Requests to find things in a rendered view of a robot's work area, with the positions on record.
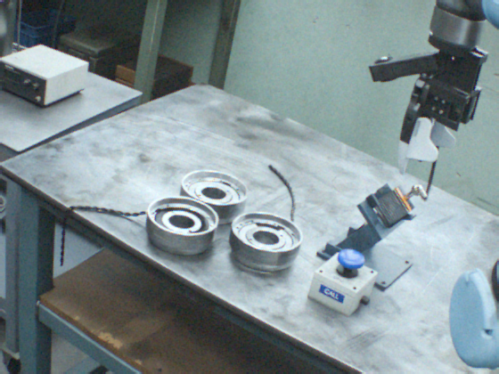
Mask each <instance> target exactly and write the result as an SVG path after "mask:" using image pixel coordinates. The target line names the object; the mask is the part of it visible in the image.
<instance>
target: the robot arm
mask: <svg viewBox="0 0 499 374"><path fill-rule="evenodd" d="M434 5H435V7H434V10H433V15H432V17H431V23H430V25H429V29H430V33H429V39H428V42H429V44H430V45H432V46H434V47H435V48H437V50H435V51H428V52H426V53H425V52H422V53H417V54H415V53H414V54H410V55H407V56H406V55H405V56H401V57H395V58H392V56H389V57H384V58H380V59H378V60H377V61H374V64H373V65H370V66H368V69H369V70H370V74H371V77H372V81H373V82H377V81H381V82H390V81H392V80H394V79H398V78H399V77H408V76H411V75H418V74H420V76H419V77H418V78H417V81H416V82H415V84H414V87H413V91H412V95H411V98H410V101H409V104H408V107H407V109H406V113H405V116H404V122H403V125H402V128H401V135H400V142H399V146H398V165H399V171H400V174H401V175H405V170H406V168H407V165H408V163H409V159H413V160H419V161H420V162H422V161H425V162H431V163H432V162H435V161H436V159H437V158H438V149H437V148H436V147H435V146H438V147H443V148H449V149H451V148H453V147H454V145H455V142H456V140H455V138H454V137H453V136H452V134H451V133H450V132H449V131H448V130H447V129H446V127H448V128H450V129H451V130H454V131H455V132H458V126H459V125H460V123H463V124H464V125H466V124H467V123H468V122H470V120H473V118H474V115H475V112H476V108H477V106H478V101H479V96H480V93H481V87H479V86H478V85H477V83H478V81H479V74H480V72H481V71H480V70H481V68H482V65H483V64H482V63H485V62H486V61H487V56H488V54H489V53H487V52H485V51H482V50H481V49H478V45H479V44H480V39H481V37H482V32H483V30H484V27H485V25H486V20H487V21H488V22H490V24H492V25H493V27H494V28H496V29H498V30H499V0H437V1H436V3H435V4H434ZM476 96H477V100H476ZM475 100H476V101H475ZM474 102H475V103H474ZM474 105H475V106H474ZM473 106H474V108H473ZM472 108H473V110H472ZM455 122H456V123H455ZM449 308H450V310H449V314H448V315H449V329H450V332H451V334H450V335H451V338H452V342H453V345H454V350H455V351H456V353H457V354H458V357H460V359H461V360H462V361H463V362H465V363H466V365H467V366H470V367H472V368H477V369H484V368H489V369H490V370H494V369H496V368H499V258H498V259H497V260H496V261H495V264H493V265H492V267H491V268H489V269H487V270H480V269H479V268H478V269H473V270H471V271H468V272H463V273H462V274H461V275H460V276H459V278H458V279H457V280H456V283H455V284H454V287H453V290H452V294H451V298H450V305H449Z"/></svg>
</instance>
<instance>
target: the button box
mask: <svg viewBox="0 0 499 374"><path fill-rule="evenodd" d="M337 256H338V253H337V254H335V255H334V257H332V258H331V259H330V260H329V261H327V262H326V263H325V264H323V265H322V266H321V267H319V268H318V269H317V270H316V271H315V272H314V276H313V279H312V281H311V285H310V288H309V291H308V294H307V297H309V298H311V299H313V301H316V302H318V303H320V304H321V305H325V306H327V307H328V308H330V309H332V310H334V311H335V312H337V313H341V314H343V315H344V316H346V317H347V318H348V317H349V316H350V315H351V314H352V313H353V312H354V311H355V310H356V309H357V308H358V307H359V306H360V305H361V304H363V305H365V306H367V305H368V304H369V303H370V300H371V299H370V298H369V297H370V295H371V292H372V288H373V285H374V282H375V280H376V277H377V274H378V273H377V272H375V271H374V270H373V269H369V268H368V267H366V266H364V265H363V266H362V268H360V269H352V272H346V271H345V270H344V267H343V266H341V265H340V263H339V262H338V261H337Z"/></svg>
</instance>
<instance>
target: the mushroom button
mask: <svg viewBox="0 0 499 374"><path fill-rule="evenodd" d="M337 261H338V262H339V263H340V265H341V266H343V267H344V270H345V271H346V272H352V269H360V268H362V266H363V265H364V256H363V254H362V255H361V254H360V253H359V252H358V251H355V250H353V249H349V248H345V249H342V250H341V251H340V252H339V253H338V256H337Z"/></svg>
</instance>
